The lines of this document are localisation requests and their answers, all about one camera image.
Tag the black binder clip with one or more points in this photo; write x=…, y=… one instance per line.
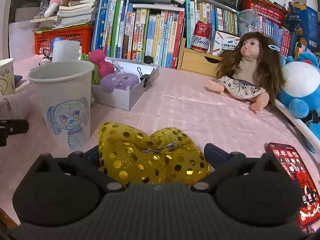
x=146, y=78

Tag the wooden drawer box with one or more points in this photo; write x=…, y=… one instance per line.
x=197, y=62

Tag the right row of books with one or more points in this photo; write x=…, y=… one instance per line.
x=238, y=23

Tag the white cardboard box tray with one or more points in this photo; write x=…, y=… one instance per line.
x=125, y=99

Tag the purple plush toy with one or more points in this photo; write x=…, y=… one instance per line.
x=125, y=81

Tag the white paper cup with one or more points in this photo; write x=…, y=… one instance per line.
x=7, y=81

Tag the pink tablecloth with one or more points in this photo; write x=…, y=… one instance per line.
x=175, y=99

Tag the grey plush toy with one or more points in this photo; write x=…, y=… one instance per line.
x=44, y=5

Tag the blue cardboard box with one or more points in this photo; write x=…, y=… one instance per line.
x=303, y=20

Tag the blue white plush toy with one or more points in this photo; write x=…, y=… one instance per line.
x=298, y=99

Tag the brown haired doll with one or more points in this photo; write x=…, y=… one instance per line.
x=252, y=71

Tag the green pink plush flower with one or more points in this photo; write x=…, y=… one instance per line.
x=101, y=67

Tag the red beer can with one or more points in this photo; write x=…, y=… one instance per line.
x=201, y=37

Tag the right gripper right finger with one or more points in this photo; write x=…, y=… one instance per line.
x=222, y=166

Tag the red plastic basket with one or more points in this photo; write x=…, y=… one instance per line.
x=46, y=39

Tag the row of upright books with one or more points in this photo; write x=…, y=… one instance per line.
x=148, y=31

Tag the yellow sequin bow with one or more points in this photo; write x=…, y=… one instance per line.
x=130, y=156

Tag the stack of books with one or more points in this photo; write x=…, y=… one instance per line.
x=77, y=12

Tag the red basket on books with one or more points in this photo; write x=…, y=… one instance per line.
x=266, y=9

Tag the paper cup with dog drawing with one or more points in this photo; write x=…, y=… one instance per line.
x=64, y=92

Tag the red smartphone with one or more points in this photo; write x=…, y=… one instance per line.
x=293, y=164

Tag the white foam block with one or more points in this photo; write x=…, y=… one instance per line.
x=66, y=50

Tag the small white carton box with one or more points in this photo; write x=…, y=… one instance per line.
x=222, y=41

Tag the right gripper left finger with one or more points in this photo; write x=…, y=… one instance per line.
x=88, y=166

